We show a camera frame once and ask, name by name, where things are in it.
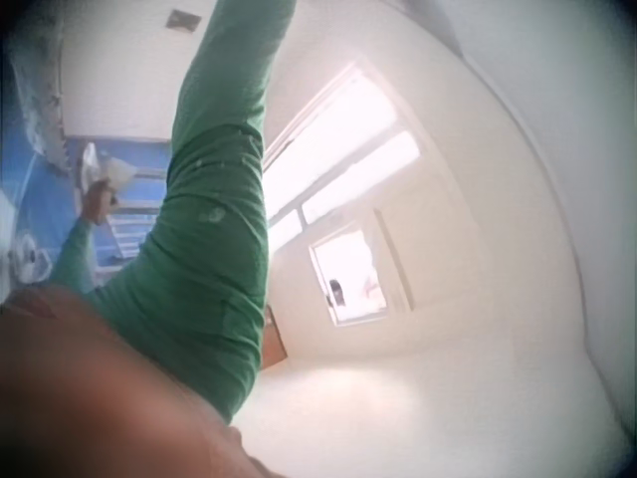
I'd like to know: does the person's left hand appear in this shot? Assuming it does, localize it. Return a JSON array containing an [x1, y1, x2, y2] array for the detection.
[[79, 178, 120, 228]]

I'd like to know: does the white cloth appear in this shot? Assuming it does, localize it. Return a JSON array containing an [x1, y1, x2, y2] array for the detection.
[[79, 141, 138, 205]]

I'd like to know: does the white fan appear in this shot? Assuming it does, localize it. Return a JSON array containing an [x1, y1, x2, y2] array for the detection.
[[7, 233, 54, 285]]

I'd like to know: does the speckled grey sheet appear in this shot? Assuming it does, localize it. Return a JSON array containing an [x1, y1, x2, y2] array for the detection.
[[7, 0, 69, 170]]

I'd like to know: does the grey vent grille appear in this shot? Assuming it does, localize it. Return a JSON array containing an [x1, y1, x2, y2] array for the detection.
[[164, 8, 203, 34]]

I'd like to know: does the brown wooden board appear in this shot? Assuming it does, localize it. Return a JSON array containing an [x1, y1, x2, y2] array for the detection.
[[261, 303, 290, 372]]

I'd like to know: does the large bright window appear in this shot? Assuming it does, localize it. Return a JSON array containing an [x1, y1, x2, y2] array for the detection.
[[261, 59, 434, 245]]

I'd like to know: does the small open window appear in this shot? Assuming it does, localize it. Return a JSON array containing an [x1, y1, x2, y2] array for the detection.
[[308, 208, 414, 330]]

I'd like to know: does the white rail ladder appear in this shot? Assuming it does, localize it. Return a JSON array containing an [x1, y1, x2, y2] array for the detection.
[[97, 166, 170, 273]]

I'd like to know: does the dark window handle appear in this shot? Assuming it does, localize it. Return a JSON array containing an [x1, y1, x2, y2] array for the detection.
[[325, 278, 349, 308]]

